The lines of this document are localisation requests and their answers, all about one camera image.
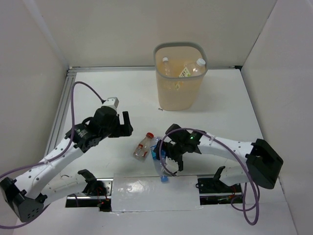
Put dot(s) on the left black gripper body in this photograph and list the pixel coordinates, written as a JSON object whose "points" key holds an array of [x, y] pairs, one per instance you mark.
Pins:
{"points": [[120, 128]]}

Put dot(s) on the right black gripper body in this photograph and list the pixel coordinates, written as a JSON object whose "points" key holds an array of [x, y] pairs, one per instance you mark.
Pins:
{"points": [[174, 151]]}

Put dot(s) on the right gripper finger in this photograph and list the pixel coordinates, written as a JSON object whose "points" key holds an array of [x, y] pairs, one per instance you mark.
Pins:
{"points": [[160, 150], [179, 160]]}

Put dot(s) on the red cap bottle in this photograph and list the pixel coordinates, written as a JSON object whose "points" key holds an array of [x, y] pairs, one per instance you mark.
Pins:
{"points": [[143, 148]]}

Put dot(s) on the blue label water bottle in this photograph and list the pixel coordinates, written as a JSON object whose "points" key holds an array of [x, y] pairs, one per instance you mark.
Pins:
{"points": [[158, 166]]}

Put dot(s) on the clear bottle white cap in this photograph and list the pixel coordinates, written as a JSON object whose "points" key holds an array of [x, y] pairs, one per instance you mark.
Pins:
{"points": [[166, 67]]}

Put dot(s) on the beige label clear bottle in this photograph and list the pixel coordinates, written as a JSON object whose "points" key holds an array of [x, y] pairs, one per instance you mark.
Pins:
{"points": [[189, 71]]}

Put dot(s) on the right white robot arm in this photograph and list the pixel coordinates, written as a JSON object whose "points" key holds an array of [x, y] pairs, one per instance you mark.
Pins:
{"points": [[258, 161]]}

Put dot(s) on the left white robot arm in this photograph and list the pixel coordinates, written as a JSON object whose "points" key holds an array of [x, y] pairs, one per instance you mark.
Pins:
{"points": [[31, 192]]}

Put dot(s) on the beige plastic waste bin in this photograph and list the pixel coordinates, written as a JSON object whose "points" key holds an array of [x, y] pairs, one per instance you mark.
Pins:
{"points": [[179, 54]]}

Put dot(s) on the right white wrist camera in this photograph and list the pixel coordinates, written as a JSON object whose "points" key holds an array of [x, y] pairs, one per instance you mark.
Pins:
{"points": [[171, 167]]}

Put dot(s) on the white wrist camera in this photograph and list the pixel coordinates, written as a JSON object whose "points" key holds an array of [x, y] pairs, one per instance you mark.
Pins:
{"points": [[171, 167], [111, 102]]}

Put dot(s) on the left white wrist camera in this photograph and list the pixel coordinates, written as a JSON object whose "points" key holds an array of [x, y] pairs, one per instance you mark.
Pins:
{"points": [[111, 102]]}

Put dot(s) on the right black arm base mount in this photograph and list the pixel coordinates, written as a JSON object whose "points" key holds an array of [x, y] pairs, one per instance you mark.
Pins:
{"points": [[214, 192]]}

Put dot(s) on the aluminium frame rail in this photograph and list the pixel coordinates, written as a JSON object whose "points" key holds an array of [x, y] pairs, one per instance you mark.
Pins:
{"points": [[221, 109]]}

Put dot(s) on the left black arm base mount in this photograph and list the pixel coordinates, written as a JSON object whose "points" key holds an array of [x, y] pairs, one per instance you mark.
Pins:
{"points": [[99, 198]]}

